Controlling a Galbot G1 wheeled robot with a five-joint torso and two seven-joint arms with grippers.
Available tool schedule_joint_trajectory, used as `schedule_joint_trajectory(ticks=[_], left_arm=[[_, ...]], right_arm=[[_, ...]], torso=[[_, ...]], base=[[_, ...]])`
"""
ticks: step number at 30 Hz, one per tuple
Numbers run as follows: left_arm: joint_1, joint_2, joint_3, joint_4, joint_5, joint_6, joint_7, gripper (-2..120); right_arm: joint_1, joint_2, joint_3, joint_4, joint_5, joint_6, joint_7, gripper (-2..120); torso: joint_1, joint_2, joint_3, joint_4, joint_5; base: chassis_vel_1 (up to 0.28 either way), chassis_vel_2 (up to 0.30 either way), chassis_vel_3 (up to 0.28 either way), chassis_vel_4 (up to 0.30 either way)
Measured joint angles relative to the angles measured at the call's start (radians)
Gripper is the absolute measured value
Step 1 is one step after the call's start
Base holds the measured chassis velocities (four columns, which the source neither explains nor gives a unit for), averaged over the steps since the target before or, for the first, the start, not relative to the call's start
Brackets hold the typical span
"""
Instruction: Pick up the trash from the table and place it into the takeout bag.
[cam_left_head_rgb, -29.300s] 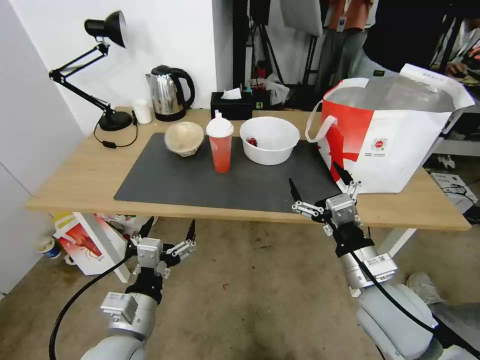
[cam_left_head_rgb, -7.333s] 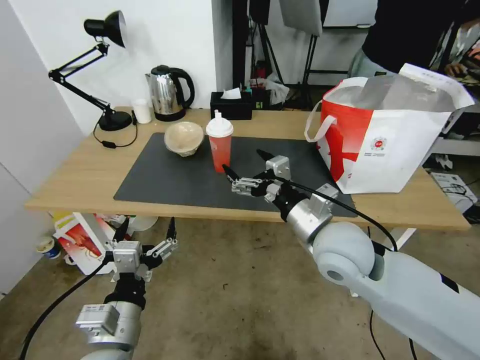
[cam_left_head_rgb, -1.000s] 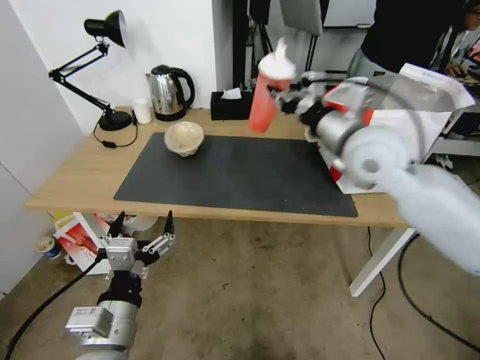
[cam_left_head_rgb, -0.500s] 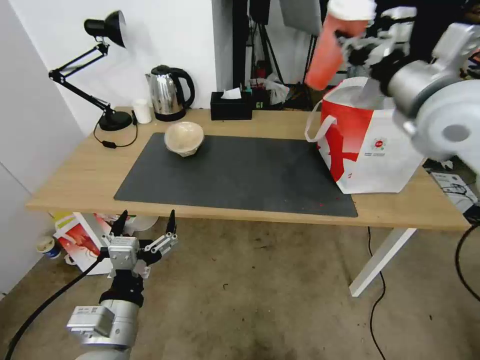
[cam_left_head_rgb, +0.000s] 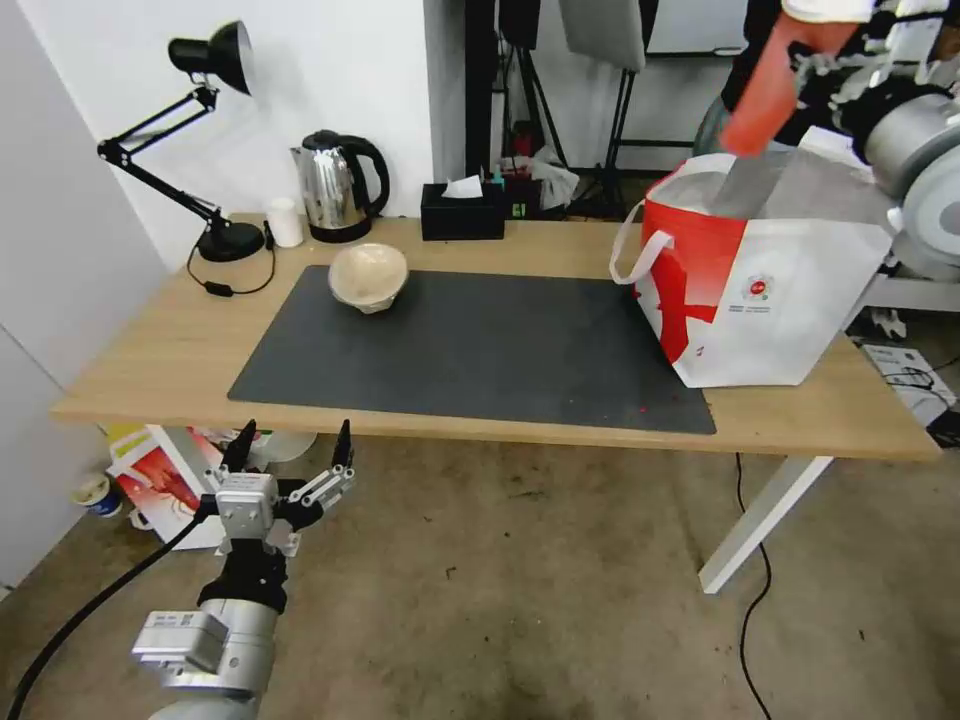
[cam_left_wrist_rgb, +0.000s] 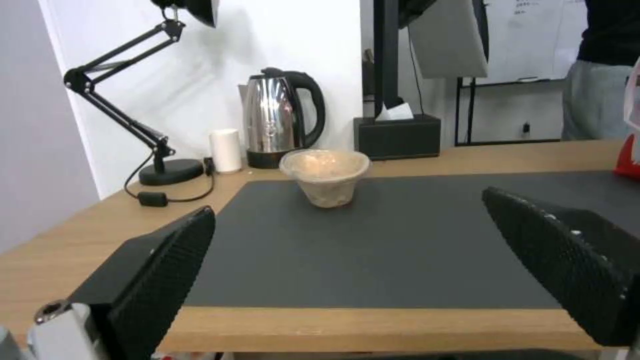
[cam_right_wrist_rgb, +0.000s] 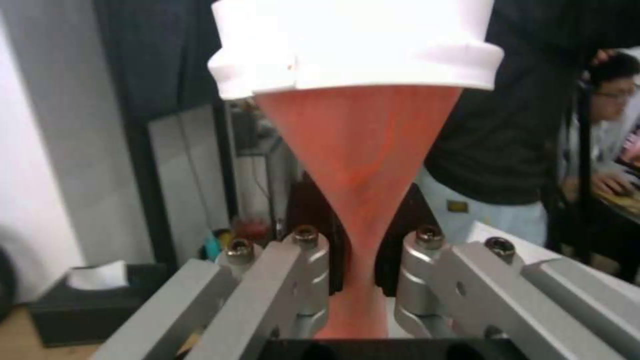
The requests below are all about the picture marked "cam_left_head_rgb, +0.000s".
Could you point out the white table leg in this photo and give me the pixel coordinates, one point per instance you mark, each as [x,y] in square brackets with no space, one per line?
[757,525]

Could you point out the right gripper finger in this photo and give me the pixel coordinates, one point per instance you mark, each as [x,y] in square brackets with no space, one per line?
[825,71]
[904,34]

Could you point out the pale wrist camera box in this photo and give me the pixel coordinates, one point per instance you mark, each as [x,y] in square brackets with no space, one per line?
[245,506]

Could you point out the black desk lamp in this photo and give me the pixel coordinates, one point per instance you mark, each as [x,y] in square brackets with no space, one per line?
[225,244]

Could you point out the white plastic lid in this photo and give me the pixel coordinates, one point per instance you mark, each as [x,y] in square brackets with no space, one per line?
[289,446]

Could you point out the red and white takeout bag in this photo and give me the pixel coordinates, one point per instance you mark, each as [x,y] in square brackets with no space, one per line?
[772,300]

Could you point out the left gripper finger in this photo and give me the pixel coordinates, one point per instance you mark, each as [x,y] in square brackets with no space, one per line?
[322,487]
[241,446]

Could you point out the white blue paper cup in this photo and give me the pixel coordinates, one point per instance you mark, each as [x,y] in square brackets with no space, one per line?
[97,499]

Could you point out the white cylindrical cup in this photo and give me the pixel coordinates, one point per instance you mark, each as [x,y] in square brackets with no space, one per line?
[285,223]

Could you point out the black device with green digits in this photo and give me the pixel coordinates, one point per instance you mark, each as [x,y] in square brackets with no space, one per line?
[521,201]

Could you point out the black tripod stand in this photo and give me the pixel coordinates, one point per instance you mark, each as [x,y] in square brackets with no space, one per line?
[534,97]

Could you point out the steel electric kettle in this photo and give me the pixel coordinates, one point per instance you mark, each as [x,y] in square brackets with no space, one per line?
[330,184]

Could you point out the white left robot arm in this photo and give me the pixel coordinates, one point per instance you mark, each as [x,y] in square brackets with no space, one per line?
[240,645]

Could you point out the beige paper bowl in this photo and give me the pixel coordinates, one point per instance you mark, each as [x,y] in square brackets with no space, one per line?
[367,274]

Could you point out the thin black light stand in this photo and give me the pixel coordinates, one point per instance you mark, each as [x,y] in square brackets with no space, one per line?
[619,120]

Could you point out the white printed cardboard box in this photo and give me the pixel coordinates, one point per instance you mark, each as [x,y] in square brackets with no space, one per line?
[904,375]

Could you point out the grey softbox fabric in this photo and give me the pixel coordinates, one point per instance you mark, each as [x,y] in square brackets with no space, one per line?
[604,30]

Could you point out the red and white cardboard box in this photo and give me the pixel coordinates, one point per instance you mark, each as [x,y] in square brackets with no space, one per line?
[161,480]

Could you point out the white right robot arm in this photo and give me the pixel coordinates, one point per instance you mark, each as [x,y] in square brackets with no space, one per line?
[919,172]

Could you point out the black tissue box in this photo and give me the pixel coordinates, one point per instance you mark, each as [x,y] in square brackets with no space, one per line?
[461,217]

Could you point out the black desk mat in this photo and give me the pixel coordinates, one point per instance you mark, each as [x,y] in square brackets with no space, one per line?
[480,352]

